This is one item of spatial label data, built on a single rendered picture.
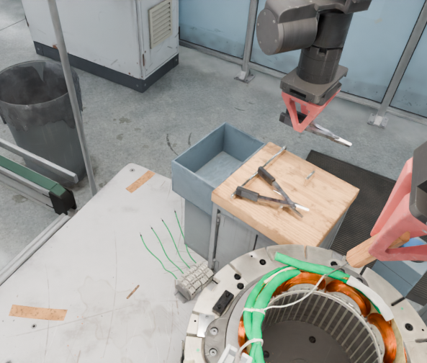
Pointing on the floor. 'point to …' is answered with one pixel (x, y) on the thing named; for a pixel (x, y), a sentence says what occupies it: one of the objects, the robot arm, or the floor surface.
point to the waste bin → (51, 142)
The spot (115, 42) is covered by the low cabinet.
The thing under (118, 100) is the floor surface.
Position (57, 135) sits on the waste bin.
